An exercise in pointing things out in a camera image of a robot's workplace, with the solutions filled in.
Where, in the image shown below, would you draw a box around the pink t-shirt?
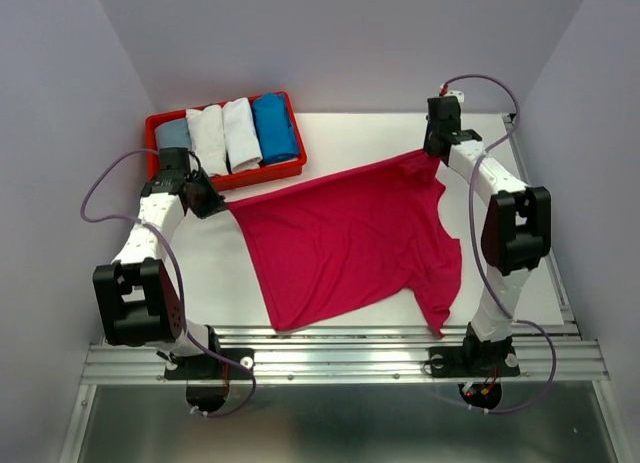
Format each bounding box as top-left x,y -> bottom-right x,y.
230,150 -> 463,334

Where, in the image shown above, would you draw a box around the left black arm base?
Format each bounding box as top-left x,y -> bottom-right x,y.
156,348 -> 255,381

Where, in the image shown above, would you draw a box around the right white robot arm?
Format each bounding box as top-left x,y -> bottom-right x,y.
424,94 -> 551,373

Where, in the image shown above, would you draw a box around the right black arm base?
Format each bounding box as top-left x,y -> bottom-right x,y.
422,333 -> 520,381

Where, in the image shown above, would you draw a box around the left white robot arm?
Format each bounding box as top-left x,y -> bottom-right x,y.
92,147 -> 227,377

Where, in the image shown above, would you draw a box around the grey rolled t-shirt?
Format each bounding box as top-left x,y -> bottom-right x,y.
154,118 -> 192,149

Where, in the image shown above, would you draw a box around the white textured rolled t-shirt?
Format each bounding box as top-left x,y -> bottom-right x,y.
185,105 -> 229,177

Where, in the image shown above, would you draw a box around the blue rolled t-shirt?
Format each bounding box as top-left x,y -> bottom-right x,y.
252,93 -> 299,165

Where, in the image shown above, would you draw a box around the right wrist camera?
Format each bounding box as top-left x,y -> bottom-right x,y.
439,85 -> 465,104

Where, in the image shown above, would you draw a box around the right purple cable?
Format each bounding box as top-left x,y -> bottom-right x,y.
429,74 -> 559,415

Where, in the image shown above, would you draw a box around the aluminium mounting rail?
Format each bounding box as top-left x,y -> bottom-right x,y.
81,324 -> 609,385

